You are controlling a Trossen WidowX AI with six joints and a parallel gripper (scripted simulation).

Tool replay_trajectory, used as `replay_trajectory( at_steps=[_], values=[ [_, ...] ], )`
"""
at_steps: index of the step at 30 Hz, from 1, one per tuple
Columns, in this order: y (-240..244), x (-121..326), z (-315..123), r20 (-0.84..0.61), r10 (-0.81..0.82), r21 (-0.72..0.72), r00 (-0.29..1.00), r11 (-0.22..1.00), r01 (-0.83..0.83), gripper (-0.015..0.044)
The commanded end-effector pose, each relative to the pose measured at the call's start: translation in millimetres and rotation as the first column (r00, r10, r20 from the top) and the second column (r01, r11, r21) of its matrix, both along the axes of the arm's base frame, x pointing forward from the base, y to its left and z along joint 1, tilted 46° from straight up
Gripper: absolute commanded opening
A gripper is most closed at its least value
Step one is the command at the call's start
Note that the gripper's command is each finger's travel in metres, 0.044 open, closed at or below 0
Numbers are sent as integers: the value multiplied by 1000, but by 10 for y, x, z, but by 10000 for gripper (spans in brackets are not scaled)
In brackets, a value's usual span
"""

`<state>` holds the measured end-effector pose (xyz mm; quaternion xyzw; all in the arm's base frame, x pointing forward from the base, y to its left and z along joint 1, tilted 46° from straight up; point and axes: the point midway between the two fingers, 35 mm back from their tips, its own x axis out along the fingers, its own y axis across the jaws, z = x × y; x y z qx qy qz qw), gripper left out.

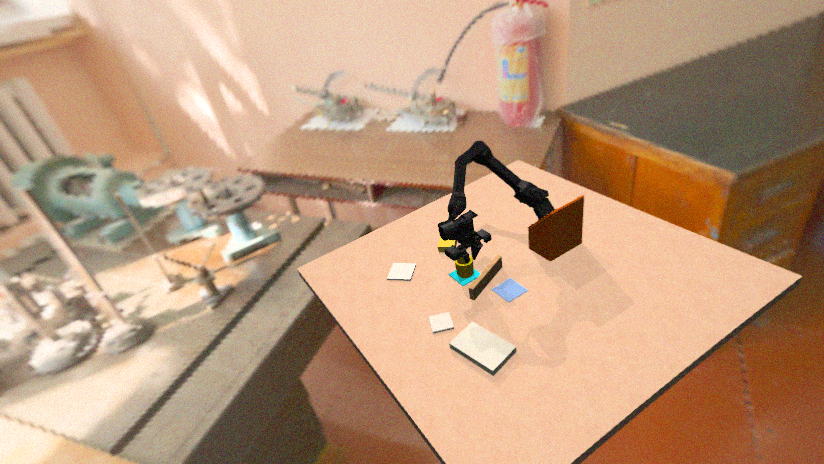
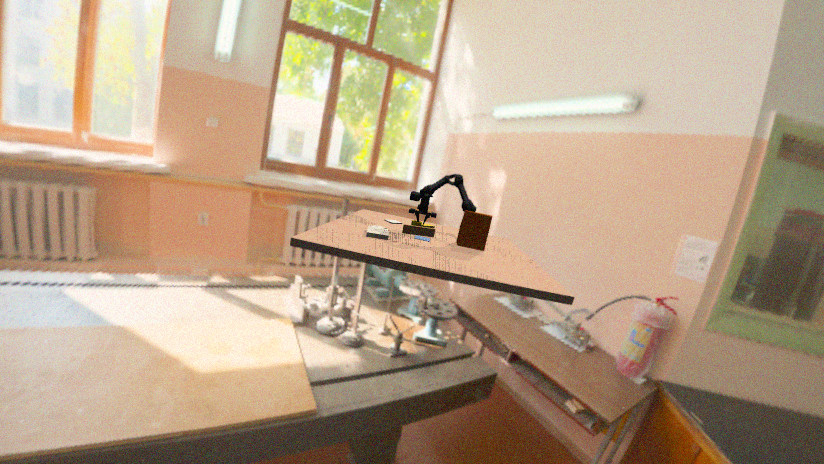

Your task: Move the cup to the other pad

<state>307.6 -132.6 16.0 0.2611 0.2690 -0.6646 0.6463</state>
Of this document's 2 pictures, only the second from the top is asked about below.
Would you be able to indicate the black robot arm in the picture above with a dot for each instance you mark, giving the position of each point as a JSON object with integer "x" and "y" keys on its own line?
{"x": 431, "y": 188}

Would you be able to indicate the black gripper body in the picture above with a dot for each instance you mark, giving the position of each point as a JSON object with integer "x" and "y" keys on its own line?
{"x": 423, "y": 208}

